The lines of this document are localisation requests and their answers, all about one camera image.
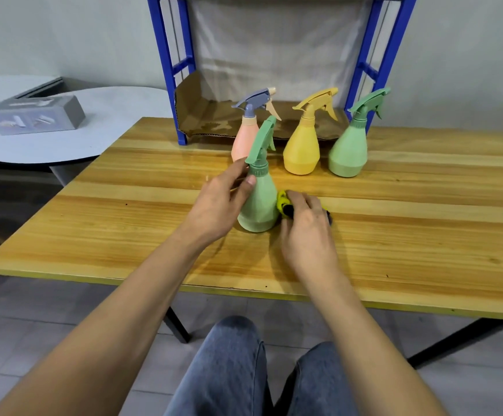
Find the brown cardboard sheet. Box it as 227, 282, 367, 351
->
174, 71, 353, 142

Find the person's right hand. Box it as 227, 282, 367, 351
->
280, 190, 344, 281

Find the person's right forearm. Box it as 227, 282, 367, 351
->
297, 268, 448, 416

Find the person's right leg in jeans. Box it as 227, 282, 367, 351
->
273, 341, 361, 416

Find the grey cardboard box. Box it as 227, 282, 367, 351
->
0, 94, 86, 136

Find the person's left forearm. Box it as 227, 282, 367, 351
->
0, 229, 212, 416

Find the person's left hand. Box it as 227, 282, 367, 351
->
182, 158, 257, 249

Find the person's left leg in jeans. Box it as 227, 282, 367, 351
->
164, 315, 275, 416

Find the round white table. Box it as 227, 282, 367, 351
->
0, 86, 175, 166

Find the pink spray bottle, grey-blue head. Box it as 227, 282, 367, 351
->
231, 87, 282, 163

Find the person's leg in jeans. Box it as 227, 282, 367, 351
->
164, 315, 275, 416
273, 341, 361, 416

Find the black table leg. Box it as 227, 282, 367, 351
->
163, 306, 192, 344
407, 318, 503, 370

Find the yellow spray bottle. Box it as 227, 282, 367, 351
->
283, 87, 339, 176

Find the green spray bottle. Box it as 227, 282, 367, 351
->
237, 116, 279, 233
328, 87, 392, 178

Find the blue metal shelf rack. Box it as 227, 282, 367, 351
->
147, 0, 419, 146

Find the white cloth sheet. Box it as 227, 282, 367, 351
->
187, 0, 373, 105

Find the yellow and black tool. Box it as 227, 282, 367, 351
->
276, 190, 334, 227

